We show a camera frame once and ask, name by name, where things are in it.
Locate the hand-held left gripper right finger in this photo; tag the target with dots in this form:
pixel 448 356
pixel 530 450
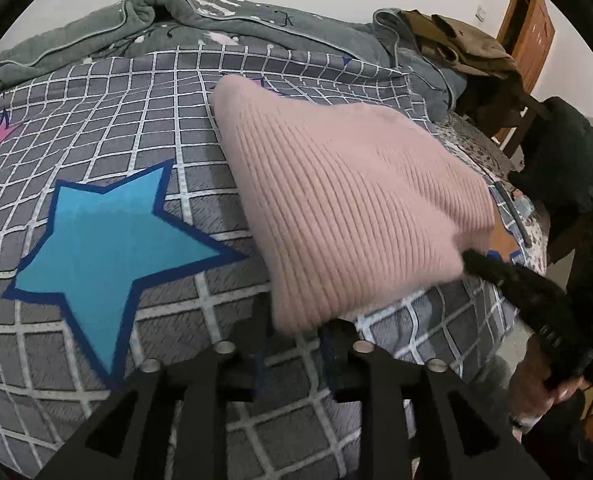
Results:
pixel 346 365

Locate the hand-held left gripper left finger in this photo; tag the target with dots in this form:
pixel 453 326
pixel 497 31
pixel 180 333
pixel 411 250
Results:
pixel 211 375

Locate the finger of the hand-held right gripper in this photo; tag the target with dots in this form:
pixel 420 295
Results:
pixel 491 272

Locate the pink ribbed knit sweater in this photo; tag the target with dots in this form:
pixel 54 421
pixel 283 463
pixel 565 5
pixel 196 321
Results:
pixel 336 200

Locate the person's right forearm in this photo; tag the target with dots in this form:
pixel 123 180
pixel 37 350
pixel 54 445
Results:
pixel 571 445

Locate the person's right hand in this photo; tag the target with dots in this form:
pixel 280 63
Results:
pixel 531 390

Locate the floral bed sheet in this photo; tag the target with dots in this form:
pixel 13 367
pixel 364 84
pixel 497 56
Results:
pixel 476 150

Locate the dark jacket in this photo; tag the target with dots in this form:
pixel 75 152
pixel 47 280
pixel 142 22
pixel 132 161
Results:
pixel 566 160

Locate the wooden chair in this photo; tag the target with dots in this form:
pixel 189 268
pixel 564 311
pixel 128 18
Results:
pixel 511 110

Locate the brown garment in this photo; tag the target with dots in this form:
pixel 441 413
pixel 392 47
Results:
pixel 461 40

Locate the wooden door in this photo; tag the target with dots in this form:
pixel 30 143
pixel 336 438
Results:
pixel 531 25

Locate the grey checked star bed cover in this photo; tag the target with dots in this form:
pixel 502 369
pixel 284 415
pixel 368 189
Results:
pixel 126 110

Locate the grey-green floral quilt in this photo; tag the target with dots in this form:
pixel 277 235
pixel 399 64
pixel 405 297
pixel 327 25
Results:
pixel 256 30

